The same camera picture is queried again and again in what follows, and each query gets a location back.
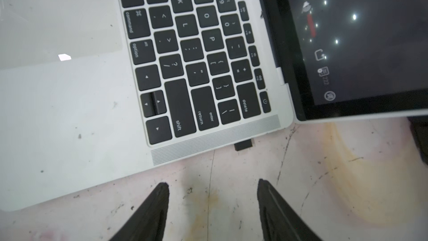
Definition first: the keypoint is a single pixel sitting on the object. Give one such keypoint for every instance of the silver laptop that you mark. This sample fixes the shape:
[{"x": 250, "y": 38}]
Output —
[{"x": 97, "y": 90}]

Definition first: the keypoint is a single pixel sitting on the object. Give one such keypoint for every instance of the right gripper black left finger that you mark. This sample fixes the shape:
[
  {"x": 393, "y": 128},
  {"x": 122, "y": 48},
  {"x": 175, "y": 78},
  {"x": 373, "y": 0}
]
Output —
[{"x": 149, "y": 220}]

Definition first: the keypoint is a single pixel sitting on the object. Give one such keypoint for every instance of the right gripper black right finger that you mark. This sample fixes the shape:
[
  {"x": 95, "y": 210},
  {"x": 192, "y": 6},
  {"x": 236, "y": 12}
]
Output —
[{"x": 279, "y": 221}]

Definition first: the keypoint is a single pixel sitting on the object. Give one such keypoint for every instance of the black plastic tool case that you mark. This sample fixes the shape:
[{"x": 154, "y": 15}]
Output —
[{"x": 419, "y": 130}]

